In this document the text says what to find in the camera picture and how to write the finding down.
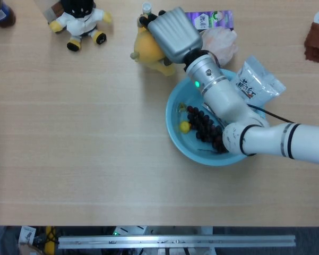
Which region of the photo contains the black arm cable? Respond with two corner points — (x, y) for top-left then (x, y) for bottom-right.
(248, 104), (295, 124)

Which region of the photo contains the cola bottle blue label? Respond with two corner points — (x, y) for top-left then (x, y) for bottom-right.
(0, 0), (16, 28)

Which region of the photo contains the aluminium profile rail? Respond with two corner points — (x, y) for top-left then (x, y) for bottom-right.
(57, 235), (296, 250)

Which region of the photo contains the black-headed plush doll white coat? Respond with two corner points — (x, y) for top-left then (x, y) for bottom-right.
(48, 0), (113, 51)

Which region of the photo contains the small brown white box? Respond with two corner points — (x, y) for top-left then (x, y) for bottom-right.
(43, 0), (67, 34)

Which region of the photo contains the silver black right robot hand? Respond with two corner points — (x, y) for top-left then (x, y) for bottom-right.
(139, 7), (203, 66)

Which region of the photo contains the white printed card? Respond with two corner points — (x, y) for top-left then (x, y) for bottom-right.
(18, 226), (37, 247)

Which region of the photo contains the purple artificial grape bunch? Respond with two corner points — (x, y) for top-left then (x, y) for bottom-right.
(187, 105), (229, 154)

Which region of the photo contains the yellow black post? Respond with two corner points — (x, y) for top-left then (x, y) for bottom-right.
(44, 225), (56, 255)

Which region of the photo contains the light blue plastic basin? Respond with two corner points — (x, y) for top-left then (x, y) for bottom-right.
(165, 69), (269, 167)

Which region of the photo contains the orange plush chick toy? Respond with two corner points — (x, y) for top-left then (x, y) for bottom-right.
(130, 25), (176, 78)

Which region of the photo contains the purple toothpaste box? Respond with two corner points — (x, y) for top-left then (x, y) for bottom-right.
(184, 10), (234, 32)

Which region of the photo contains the brown folded cloth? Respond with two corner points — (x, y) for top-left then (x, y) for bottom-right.
(304, 22), (319, 66)

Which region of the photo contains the white peanut snack bag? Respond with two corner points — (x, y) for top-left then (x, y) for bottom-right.
(232, 55), (287, 107)

